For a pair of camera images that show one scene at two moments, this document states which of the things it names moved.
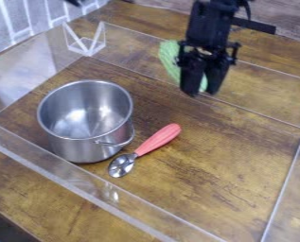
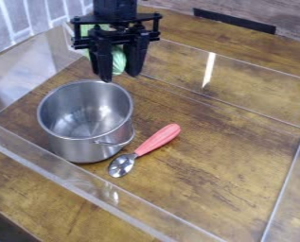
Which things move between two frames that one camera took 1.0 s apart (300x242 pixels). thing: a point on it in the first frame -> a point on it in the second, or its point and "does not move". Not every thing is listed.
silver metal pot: x=83 y=117 does not move
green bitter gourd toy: x=169 y=56 -> x=118 y=51
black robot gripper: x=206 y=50 -> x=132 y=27
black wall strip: x=258 y=25 does not move
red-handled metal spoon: x=123 y=164 does not move
